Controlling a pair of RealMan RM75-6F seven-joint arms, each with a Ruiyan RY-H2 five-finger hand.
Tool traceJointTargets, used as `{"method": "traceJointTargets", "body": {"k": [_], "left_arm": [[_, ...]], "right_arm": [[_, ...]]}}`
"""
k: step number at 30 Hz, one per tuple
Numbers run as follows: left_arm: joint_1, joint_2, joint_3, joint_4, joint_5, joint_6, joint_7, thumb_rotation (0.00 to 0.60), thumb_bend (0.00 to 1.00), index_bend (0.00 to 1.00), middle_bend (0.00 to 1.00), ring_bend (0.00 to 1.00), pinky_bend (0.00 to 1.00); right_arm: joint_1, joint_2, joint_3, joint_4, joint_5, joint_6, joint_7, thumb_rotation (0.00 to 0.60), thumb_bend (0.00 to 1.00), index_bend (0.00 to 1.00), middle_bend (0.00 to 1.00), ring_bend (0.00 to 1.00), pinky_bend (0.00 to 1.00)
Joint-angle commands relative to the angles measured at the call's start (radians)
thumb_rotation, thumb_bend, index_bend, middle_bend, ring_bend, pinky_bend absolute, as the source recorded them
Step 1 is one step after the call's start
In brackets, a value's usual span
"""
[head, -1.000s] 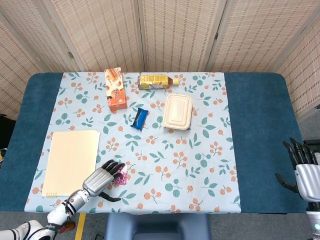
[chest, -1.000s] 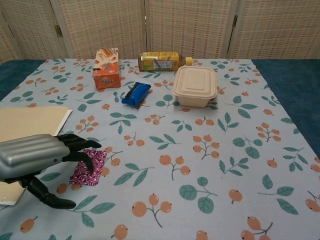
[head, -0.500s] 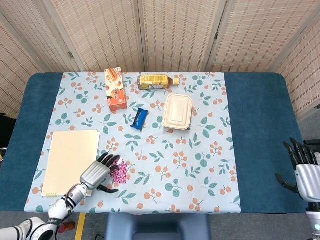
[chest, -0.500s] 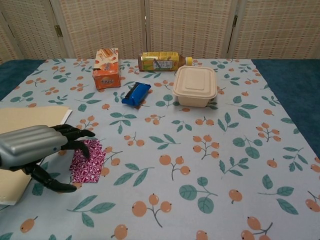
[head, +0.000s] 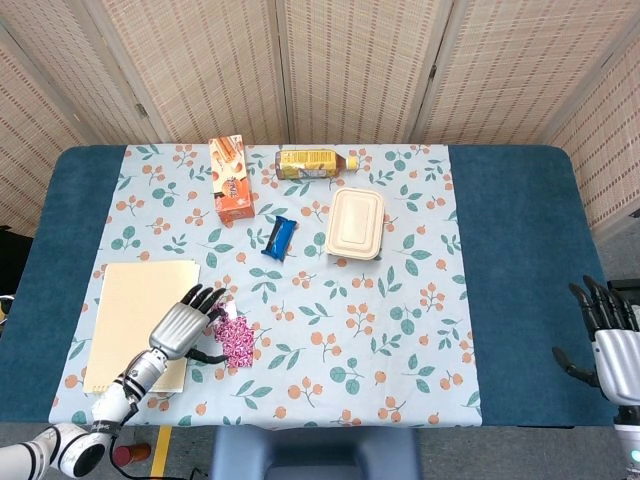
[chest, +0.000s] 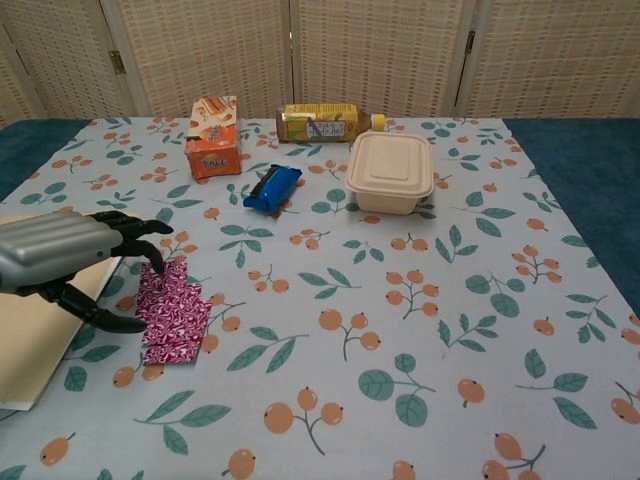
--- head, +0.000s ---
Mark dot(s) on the orange biscuit box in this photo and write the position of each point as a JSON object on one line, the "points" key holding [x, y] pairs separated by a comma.
{"points": [[232, 195]]}

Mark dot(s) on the blue snack packet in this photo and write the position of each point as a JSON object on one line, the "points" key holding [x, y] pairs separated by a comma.
{"points": [[280, 239]]}

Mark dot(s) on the blue table cover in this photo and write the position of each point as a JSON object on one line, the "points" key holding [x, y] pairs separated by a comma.
{"points": [[520, 250]]}

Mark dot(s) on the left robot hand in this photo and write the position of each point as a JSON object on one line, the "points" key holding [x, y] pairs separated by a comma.
{"points": [[177, 330]]}

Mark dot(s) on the black device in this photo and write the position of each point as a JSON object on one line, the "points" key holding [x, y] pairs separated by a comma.
{"points": [[631, 286]]}

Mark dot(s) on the beige lidded lunch box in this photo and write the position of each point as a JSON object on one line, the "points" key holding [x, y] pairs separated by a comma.
{"points": [[354, 222]]}

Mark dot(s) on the floral tablecloth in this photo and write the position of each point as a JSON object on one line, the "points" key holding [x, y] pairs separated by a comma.
{"points": [[325, 300]]}

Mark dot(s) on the woven folding screen panel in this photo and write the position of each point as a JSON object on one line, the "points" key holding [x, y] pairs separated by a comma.
{"points": [[65, 65], [355, 70], [525, 70], [210, 70], [610, 150], [30, 150]]}

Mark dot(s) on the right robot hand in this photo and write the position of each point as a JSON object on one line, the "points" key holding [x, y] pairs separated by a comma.
{"points": [[620, 365]]}

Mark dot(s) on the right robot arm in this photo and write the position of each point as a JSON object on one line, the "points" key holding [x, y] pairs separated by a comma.
{"points": [[629, 440]]}

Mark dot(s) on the cream notebook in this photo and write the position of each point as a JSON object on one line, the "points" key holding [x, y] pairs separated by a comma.
{"points": [[125, 310]]}

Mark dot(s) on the black case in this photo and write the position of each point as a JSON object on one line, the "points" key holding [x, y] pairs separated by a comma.
{"points": [[12, 260]]}

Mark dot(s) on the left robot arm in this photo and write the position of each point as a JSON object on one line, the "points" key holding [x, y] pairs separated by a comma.
{"points": [[115, 400]]}

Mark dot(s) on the red bottle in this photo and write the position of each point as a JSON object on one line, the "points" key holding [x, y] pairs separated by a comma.
{"points": [[134, 454]]}

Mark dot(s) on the yellow label tea bottle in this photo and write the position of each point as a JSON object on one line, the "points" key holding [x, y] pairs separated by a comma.
{"points": [[305, 164]]}

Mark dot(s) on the yellow floor tape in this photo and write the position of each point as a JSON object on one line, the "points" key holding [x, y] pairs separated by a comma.
{"points": [[161, 452]]}

